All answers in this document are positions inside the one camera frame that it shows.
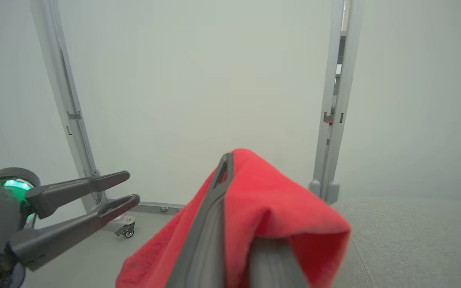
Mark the grey partition post with leg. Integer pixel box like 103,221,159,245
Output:
30,0,108,213

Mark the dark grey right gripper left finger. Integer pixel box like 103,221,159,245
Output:
166,152,235,288

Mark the black caster wheel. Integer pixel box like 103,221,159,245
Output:
114,216,136,239

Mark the grey partition bottom rail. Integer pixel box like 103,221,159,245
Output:
106,200,185,215

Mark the red fluffy towel cloth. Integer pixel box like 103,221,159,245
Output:
115,148,352,288

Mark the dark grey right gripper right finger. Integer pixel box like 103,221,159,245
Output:
250,237,309,288

